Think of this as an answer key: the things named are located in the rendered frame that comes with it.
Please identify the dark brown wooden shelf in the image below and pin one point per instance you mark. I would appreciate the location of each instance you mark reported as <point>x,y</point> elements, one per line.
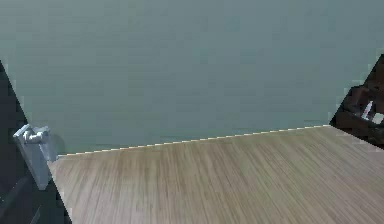
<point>358,113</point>

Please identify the dark grey room door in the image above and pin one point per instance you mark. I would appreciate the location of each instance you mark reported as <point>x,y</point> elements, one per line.
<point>13,186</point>

